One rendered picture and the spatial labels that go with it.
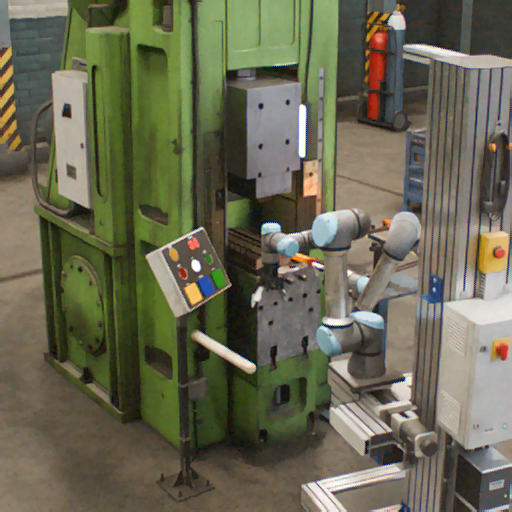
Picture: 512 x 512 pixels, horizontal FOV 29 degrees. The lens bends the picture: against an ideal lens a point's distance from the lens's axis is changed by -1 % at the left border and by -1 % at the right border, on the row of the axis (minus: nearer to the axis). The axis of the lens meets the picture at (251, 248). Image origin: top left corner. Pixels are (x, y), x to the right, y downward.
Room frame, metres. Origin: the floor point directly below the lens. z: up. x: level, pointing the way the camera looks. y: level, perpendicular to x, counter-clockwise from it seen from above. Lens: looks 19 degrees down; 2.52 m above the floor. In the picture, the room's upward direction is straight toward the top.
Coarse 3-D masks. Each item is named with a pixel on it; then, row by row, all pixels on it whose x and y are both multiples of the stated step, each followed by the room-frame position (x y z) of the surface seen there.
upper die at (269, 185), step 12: (228, 180) 4.45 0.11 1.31; (240, 180) 4.37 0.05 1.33; (252, 180) 4.30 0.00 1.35; (264, 180) 4.30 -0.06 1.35; (276, 180) 4.34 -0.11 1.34; (288, 180) 4.38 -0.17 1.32; (240, 192) 4.37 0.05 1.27; (252, 192) 4.30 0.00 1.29; (264, 192) 4.30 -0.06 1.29; (276, 192) 4.34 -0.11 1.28
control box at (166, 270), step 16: (176, 240) 3.90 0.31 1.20; (192, 240) 3.97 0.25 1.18; (208, 240) 4.05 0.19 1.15; (160, 256) 3.78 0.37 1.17; (192, 256) 3.92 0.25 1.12; (160, 272) 3.78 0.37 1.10; (176, 272) 3.78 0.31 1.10; (192, 272) 3.86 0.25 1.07; (208, 272) 3.94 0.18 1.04; (224, 272) 4.02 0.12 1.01; (176, 288) 3.74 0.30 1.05; (224, 288) 3.96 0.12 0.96; (176, 304) 3.74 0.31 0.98
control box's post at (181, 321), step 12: (180, 324) 3.92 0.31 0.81; (180, 336) 3.92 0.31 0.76; (180, 348) 3.92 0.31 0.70; (180, 360) 3.92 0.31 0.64; (180, 372) 3.93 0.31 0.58; (180, 396) 3.93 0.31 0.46; (180, 408) 3.93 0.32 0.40; (180, 420) 3.94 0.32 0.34; (180, 432) 3.94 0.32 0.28; (180, 444) 3.94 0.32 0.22; (180, 456) 3.94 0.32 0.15; (180, 468) 3.94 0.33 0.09
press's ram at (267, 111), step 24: (240, 96) 4.29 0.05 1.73; (264, 96) 4.30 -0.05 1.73; (288, 96) 4.38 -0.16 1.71; (240, 120) 4.29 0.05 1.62; (264, 120) 4.30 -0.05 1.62; (288, 120) 4.38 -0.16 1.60; (240, 144) 4.29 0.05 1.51; (264, 144) 4.30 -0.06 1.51; (288, 144) 4.38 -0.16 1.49; (240, 168) 4.29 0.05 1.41; (264, 168) 4.30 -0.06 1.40; (288, 168) 4.39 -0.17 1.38
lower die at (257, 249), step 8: (248, 232) 4.64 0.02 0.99; (240, 240) 4.52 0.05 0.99; (248, 240) 4.49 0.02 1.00; (232, 248) 4.43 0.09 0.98; (256, 248) 4.40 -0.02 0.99; (232, 256) 4.43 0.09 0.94; (248, 256) 4.33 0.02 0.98; (256, 256) 4.32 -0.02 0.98; (280, 256) 4.36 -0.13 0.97; (248, 264) 4.32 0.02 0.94; (256, 264) 4.28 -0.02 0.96; (280, 264) 4.36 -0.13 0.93
